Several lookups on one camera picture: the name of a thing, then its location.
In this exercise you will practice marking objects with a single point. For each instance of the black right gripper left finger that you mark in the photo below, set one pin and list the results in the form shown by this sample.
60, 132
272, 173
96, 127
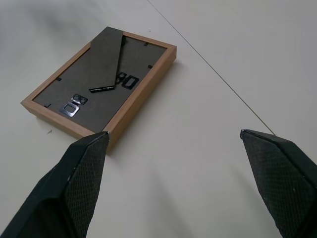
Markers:
64, 193

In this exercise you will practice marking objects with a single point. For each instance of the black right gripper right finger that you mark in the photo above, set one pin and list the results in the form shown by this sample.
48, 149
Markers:
282, 178

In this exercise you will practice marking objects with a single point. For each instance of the wooden picture frame face down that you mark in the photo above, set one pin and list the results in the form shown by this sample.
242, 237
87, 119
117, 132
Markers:
104, 81

